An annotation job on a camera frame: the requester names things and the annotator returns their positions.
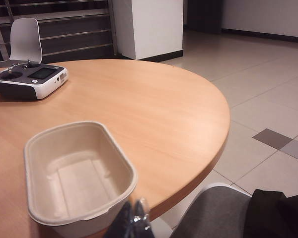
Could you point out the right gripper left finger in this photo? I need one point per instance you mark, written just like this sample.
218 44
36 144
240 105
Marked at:
121 223

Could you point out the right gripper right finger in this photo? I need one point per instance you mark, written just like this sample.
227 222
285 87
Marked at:
142 223

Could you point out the beige paper pulp tray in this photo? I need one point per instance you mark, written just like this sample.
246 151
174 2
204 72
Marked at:
77 173

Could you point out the white chair grey cushion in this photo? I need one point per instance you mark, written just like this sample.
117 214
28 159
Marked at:
213 213

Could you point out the black bag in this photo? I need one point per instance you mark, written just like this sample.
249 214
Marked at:
278 215

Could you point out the white black RC transmitter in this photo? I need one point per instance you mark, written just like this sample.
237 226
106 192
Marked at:
32 81

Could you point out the metal bar railing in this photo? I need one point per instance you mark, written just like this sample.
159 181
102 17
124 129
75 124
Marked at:
74 32

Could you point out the white shell chair wooden legs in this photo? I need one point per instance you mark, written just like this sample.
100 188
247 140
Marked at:
26 39

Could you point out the dark door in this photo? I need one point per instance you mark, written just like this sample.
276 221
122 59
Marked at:
203 15

